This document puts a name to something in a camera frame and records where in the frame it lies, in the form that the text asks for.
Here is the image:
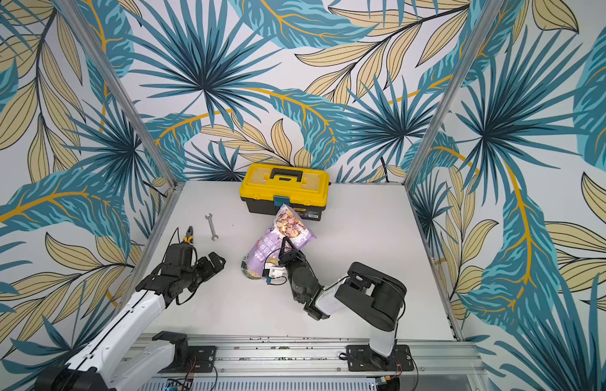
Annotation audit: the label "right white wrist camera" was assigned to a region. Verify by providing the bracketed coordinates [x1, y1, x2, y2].
[262, 262, 288, 286]

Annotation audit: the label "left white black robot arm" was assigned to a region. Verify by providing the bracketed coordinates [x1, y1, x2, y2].
[34, 241, 226, 390]

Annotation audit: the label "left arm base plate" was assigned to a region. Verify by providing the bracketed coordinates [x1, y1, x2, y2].
[158, 345, 218, 374]

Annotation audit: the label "right aluminium frame post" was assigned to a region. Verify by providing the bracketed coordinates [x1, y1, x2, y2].
[404, 1, 503, 192]

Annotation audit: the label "green leaf pattern bowl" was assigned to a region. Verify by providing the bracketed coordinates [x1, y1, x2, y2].
[240, 254, 262, 280]

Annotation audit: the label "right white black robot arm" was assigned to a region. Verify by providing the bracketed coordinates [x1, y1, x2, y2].
[278, 237, 407, 370]

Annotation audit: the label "silver open-end wrench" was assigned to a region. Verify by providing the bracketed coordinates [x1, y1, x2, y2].
[205, 213, 219, 241]

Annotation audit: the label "aluminium mounting rail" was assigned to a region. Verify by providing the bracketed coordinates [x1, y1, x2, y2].
[189, 335, 487, 377]

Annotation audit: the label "purple oats bag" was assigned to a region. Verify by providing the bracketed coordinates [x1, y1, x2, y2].
[247, 205, 316, 274]

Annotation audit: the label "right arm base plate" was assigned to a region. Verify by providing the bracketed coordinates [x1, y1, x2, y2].
[339, 345, 415, 372]

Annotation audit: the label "yellow black plastic toolbox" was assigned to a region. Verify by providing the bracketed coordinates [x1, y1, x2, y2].
[239, 163, 330, 221]

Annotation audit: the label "left aluminium frame post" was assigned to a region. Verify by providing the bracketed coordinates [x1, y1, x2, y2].
[55, 0, 178, 188]

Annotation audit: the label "yellow black pliers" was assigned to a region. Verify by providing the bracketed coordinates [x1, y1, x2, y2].
[183, 226, 194, 244]

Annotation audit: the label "aluminium frame post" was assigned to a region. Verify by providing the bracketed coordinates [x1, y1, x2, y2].
[55, 0, 178, 188]
[404, 1, 503, 192]

